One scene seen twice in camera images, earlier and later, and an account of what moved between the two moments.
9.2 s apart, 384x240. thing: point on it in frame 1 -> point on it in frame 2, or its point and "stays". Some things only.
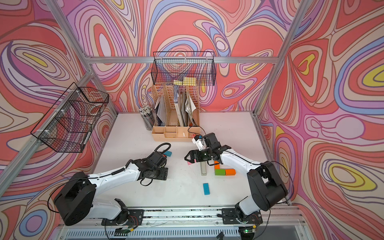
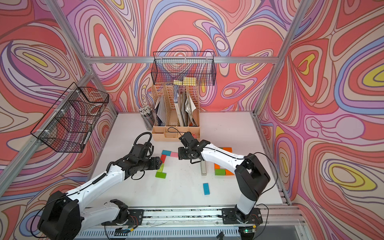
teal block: [168, 153] stays
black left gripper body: [160, 173] -> [148, 164]
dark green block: [220, 172] stays
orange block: [230, 172] stays
